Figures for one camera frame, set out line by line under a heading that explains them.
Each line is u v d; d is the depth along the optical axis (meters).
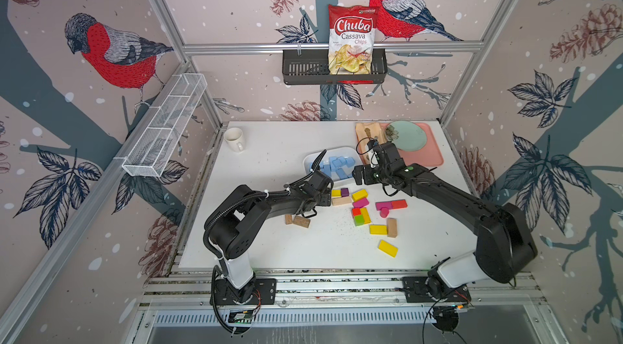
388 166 0.66
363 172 0.78
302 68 0.95
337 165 1.01
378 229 0.86
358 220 0.88
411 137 1.15
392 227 0.86
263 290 0.73
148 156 0.70
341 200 0.93
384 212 0.89
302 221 0.87
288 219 0.88
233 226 0.47
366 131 1.18
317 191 0.75
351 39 0.85
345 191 0.95
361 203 0.92
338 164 1.01
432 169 1.03
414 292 0.73
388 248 0.82
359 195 0.95
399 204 0.92
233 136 1.09
